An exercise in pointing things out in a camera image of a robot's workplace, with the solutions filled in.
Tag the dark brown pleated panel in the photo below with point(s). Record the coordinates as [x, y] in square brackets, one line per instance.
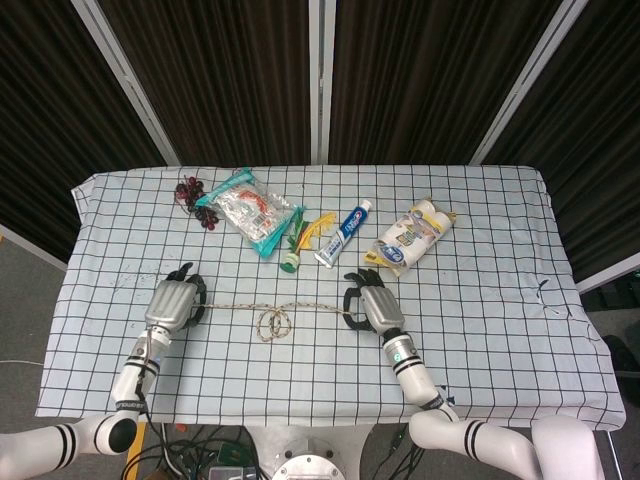
[430, 80]
[600, 140]
[40, 125]
[220, 80]

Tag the yellow white snack package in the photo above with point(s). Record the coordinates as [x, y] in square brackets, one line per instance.
[410, 237]

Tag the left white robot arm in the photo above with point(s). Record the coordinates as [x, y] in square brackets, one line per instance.
[132, 375]

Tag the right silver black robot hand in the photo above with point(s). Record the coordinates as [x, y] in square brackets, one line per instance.
[382, 305]

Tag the white black checkered tablecloth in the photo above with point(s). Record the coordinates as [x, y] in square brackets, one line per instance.
[280, 380]

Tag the green yellow feather shuttlecock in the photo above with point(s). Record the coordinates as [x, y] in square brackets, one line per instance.
[290, 262]

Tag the dark red plastic grapes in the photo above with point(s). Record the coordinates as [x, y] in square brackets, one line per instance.
[190, 192]

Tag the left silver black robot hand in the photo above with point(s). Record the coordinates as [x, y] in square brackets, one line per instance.
[170, 302]

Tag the black rounded floor object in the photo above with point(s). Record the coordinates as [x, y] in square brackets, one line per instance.
[625, 355]

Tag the blue white toothpaste tube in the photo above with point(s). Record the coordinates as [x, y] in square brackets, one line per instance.
[345, 232]

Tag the white robot base with flange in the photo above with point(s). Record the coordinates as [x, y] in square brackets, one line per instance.
[310, 460]

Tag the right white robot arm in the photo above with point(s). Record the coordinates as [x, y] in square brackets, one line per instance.
[415, 375]

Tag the white metal frame post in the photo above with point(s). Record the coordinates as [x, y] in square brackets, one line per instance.
[321, 80]
[125, 75]
[530, 75]

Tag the teal clear snack bag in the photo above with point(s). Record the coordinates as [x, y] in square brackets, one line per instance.
[245, 210]

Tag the green circuit board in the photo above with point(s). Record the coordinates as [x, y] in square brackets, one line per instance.
[231, 454]

